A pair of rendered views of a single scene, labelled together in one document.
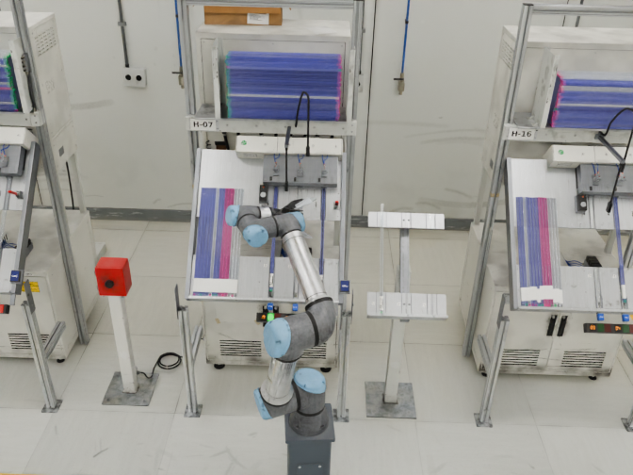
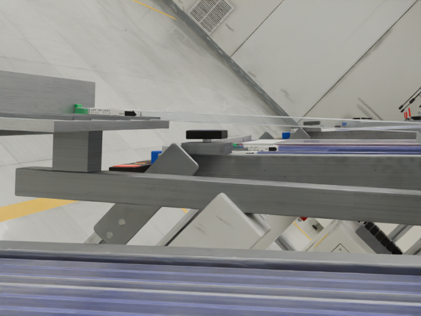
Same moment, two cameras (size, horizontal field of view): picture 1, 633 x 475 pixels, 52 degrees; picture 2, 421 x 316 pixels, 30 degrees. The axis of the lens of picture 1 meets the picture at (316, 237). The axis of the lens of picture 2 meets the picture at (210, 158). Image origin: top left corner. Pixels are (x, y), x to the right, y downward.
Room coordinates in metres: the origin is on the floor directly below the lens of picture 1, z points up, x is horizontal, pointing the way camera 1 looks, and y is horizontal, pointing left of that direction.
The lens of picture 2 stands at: (2.51, -1.18, 0.98)
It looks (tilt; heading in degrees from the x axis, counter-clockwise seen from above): 11 degrees down; 97
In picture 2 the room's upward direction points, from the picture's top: 44 degrees clockwise
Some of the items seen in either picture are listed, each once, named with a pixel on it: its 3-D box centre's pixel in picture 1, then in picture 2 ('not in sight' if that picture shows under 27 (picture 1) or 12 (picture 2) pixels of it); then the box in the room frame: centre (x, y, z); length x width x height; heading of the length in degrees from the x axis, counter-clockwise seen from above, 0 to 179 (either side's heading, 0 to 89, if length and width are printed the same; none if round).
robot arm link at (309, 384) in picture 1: (308, 389); not in sight; (1.79, 0.02, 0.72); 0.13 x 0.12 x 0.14; 115
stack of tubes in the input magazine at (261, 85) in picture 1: (284, 86); not in sight; (2.85, 0.16, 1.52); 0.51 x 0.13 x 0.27; 89
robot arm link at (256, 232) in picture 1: (257, 230); not in sight; (1.93, 0.20, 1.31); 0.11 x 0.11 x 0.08; 25
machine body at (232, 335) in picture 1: (275, 292); not in sight; (2.97, 0.22, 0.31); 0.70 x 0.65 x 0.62; 89
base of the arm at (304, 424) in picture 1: (309, 412); not in sight; (1.80, 0.01, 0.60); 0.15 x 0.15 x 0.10
